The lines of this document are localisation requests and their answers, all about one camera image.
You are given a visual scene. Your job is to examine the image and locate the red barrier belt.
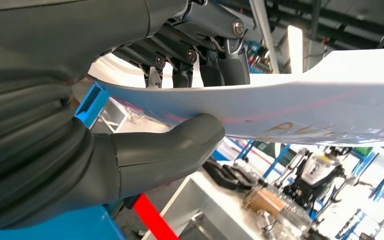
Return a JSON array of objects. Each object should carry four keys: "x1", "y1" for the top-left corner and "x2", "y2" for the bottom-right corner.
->
[{"x1": 132, "y1": 193, "x2": 181, "y2": 240}]

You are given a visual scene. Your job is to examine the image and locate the white table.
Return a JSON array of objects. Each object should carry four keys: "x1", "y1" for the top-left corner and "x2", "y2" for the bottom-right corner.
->
[{"x1": 142, "y1": 167, "x2": 279, "y2": 240}]

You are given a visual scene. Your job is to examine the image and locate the cardboard box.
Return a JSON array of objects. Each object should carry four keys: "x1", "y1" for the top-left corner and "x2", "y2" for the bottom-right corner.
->
[{"x1": 243, "y1": 188, "x2": 286, "y2": 219}]

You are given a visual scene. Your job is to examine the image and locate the white black humanoid robot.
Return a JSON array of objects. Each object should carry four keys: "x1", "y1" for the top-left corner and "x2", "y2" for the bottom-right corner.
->
[{"x1": 274, "y1": 145, "x2": 357, "y2": 216}]

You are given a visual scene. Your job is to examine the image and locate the clear plastic bags pile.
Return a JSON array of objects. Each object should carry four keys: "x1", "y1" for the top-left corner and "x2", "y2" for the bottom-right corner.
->
[{"x1": 256, "y1": 198, "x2": 314, "y2": 240}]

